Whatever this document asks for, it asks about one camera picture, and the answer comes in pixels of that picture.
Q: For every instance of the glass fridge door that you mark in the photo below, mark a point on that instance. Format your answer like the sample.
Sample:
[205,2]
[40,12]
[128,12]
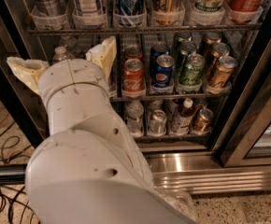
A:
[23,123]
[248,109]

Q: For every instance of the clear water bottle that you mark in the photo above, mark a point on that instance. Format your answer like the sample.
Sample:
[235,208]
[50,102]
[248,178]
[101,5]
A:
[72,45]
[61,54]

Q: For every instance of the middle gold can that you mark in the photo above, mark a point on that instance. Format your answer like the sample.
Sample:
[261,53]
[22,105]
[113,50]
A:
[216,50]

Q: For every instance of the left glass fridge door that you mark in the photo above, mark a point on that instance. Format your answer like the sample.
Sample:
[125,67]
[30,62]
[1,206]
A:
[23,123]

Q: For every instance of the rear red cola can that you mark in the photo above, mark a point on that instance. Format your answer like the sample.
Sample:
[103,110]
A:
[133,51]

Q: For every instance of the green soda can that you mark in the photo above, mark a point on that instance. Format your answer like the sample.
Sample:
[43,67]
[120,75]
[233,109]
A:
[178,38]
[185,49]
[192,70]

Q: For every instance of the gold can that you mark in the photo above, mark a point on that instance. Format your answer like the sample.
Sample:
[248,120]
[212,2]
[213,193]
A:
[216,50]
[221,71]
[208,39]

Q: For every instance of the orange tall can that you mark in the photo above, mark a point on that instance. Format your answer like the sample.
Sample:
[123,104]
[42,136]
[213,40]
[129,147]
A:
[243,11]

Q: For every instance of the brown striped tall can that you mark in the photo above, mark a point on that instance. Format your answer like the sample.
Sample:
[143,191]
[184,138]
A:
[166,12]

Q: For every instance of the front blue pepsi can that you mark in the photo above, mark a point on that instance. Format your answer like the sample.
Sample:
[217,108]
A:
[163,71]

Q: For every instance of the water bottle bottom shelf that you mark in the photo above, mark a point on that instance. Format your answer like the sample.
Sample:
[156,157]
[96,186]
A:
[134,112]

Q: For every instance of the rear clear water bottle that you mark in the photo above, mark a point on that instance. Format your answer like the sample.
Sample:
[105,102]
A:
[72,45]

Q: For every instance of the copper can bottom shelf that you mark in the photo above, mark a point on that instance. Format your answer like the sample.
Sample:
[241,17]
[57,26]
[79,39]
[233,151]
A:
[202,120]

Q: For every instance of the front clear water bottle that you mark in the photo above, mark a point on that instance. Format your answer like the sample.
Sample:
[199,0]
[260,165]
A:
[61,54]

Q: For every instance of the rear green soda can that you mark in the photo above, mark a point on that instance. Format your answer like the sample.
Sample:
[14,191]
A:
[178,38]

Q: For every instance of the blue pepsi can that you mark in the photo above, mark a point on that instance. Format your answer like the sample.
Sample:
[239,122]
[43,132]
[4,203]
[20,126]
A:
[163,71]
[157,49]

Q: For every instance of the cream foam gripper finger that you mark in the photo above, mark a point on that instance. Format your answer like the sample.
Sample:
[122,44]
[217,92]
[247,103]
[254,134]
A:
[28,71]
[104,55]

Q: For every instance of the tea bottle white cap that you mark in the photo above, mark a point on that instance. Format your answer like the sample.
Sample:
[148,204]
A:
[182,118]

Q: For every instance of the front gold can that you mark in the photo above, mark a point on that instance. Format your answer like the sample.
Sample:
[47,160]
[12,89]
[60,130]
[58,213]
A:
[221,71]

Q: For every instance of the rear blue pepsi can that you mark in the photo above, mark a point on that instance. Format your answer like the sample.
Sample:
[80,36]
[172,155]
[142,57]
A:
[157,49]

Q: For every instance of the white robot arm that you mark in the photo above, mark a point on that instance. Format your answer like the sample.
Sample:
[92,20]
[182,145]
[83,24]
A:
[90,169]

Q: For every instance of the clear plastic bag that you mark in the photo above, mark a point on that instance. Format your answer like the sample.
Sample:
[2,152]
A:
[180,200]

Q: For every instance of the front red cola can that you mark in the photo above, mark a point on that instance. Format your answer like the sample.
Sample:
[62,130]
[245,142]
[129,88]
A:
[133,75]

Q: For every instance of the blue white tall can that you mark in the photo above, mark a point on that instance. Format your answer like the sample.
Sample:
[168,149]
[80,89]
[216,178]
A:
[129,12]

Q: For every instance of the rear gold can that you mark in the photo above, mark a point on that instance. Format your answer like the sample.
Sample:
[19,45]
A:
[208,39]

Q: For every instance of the middle green soda can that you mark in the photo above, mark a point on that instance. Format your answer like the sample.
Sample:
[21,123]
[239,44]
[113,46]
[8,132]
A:
[185,49]

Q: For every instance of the front green soda can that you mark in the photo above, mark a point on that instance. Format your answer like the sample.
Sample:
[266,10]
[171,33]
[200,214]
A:
[192,70]

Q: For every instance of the red cola can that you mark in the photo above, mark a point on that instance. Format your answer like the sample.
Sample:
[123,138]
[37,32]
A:
[133,75]
[133,51]

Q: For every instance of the right glass fridge door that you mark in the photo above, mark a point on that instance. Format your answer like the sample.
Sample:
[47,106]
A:
[248,109]

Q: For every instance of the silver can bottom shelf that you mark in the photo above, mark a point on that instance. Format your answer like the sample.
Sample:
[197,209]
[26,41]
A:
[157,122]

